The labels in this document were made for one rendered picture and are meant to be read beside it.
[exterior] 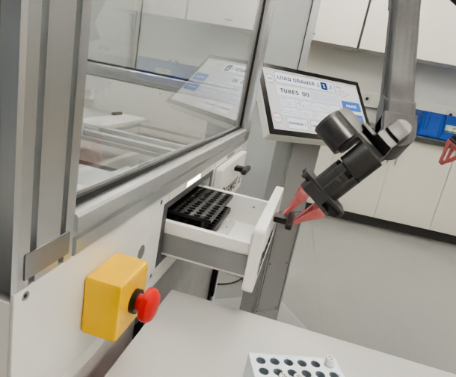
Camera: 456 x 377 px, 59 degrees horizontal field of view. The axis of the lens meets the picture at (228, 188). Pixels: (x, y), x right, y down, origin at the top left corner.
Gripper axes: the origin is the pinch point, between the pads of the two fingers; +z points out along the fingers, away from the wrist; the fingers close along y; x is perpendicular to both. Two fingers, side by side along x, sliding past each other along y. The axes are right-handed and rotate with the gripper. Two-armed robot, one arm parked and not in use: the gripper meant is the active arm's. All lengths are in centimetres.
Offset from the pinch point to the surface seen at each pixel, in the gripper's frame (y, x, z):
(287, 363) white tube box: -10.6, 26.7, 6.6
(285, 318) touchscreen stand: -57, -108, 61
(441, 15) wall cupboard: -2, -333, -141
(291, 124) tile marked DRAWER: 13, -78, -6
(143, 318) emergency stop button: 7.9, 37.5, 10.5
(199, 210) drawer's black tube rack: 12.5, 7.6, 9.5
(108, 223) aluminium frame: 18.4, 35.7, 7.0
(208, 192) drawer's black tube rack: 13.9, -4.3, 10.2
